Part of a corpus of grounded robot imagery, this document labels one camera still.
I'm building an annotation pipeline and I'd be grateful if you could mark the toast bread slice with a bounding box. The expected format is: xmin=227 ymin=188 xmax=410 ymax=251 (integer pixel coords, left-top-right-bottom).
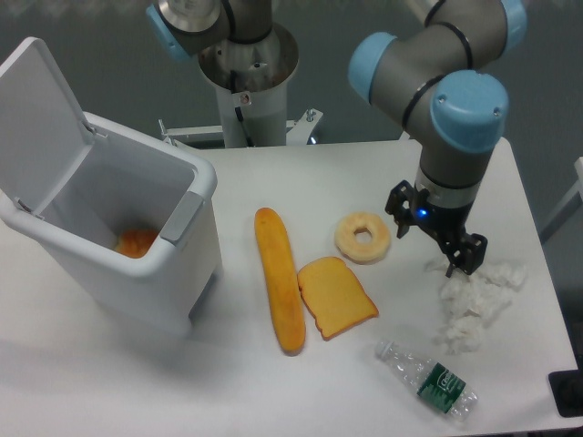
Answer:
xmin=298 ymin=257 xmax=379 ymax=340

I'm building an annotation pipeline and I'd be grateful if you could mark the white plastic trash can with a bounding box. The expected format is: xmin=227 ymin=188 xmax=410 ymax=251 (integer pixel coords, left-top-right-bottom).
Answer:
xmin=1 ymin=116 xmax=221 ymax=336

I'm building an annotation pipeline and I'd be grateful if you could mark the white metal frame right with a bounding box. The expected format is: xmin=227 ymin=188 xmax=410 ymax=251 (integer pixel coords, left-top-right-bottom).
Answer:
xmin=538 ymin=157 xmax=582 ymax=244

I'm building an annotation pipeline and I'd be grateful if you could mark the orange croissant in bin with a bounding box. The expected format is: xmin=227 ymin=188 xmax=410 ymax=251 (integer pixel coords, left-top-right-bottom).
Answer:
xmin=115 ymin=229 xmax=158 ymax=259

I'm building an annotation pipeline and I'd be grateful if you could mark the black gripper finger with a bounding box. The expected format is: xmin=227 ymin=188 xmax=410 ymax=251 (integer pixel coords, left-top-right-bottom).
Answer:
xmin=440 ymin=232 xmax=487 ymax=278
xmin=385 ymin=180 xmax=415 ymax=239

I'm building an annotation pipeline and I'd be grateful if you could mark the long baguette bread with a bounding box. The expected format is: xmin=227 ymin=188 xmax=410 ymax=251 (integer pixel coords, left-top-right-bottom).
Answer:
xmin=254 ymin=208 xmax=306 ymax=355

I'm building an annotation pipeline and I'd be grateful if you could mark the clear plastic water bottle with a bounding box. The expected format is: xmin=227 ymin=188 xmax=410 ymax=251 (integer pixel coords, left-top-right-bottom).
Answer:
xmin=374 ymin=340 xmax=478 ymax=422

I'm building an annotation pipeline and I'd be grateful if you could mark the crumpled white tissue paper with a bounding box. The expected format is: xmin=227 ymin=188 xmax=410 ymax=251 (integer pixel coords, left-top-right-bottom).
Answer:
xmin=425 ymin=257 xmax=527 ymax=355

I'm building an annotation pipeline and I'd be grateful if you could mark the white metal bracket frame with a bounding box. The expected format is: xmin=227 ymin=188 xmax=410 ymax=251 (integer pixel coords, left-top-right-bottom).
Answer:
xmin=158 ymin=108 xmax=324 ymax=147

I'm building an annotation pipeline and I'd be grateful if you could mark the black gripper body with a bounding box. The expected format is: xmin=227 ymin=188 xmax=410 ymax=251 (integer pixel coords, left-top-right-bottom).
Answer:
xmin=403 ymin=180 xmax=474 ymax=244

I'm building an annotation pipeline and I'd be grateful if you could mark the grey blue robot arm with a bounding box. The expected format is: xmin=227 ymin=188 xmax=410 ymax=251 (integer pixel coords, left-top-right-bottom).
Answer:
xmin=147 ymin=1 xmax=527 ymax=274

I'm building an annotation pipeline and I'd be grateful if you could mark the black device at edge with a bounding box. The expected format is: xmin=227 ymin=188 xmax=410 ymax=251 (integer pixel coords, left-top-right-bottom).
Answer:
xmin=548 ymin=370 xmax=582 ymax=418

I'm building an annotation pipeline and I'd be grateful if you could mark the white trash can lid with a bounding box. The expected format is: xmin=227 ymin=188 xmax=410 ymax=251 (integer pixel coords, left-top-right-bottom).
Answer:
xmin=1 ymin=37 xmax=97 ymax=214

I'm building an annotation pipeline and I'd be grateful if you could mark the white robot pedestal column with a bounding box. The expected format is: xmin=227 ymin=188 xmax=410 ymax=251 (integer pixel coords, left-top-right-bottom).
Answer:
xmin=199 ymin=23 xmax=299 ymax=148

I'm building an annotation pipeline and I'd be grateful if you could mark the pale ring donut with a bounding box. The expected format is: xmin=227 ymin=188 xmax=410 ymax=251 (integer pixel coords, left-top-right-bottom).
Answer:
xmin=334 ymin=211 xmax=391 ymax=264

